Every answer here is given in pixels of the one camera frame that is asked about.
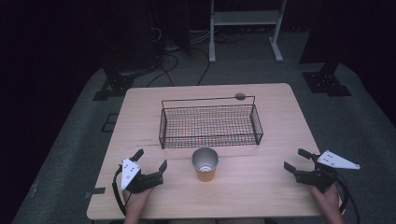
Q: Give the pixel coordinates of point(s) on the black stand base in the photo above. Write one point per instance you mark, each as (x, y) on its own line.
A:
(114, 87)

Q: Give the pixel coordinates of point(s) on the person's right hand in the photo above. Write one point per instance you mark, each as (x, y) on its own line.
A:
(327, 200)

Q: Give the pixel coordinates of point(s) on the black stand base plate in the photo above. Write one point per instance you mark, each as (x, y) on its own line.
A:
(326, 83)

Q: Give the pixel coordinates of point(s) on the orange paper cup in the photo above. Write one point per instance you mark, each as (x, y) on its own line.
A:
(205, 164)

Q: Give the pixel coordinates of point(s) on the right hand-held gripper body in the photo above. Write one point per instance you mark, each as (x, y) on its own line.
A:
(323, 172)

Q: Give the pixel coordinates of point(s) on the person's left hand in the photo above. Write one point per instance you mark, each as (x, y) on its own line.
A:
(138, 200)

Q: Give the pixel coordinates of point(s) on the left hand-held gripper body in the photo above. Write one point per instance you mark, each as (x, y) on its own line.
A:
(137, 178)

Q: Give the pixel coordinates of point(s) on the white metal stand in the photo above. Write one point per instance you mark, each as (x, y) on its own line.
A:
(246, 29)

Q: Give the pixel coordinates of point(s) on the black tape strip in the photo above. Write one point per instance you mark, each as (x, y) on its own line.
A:
(95, 192)

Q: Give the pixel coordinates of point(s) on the small dark oval object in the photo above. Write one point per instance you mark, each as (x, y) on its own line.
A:
(240, 96)

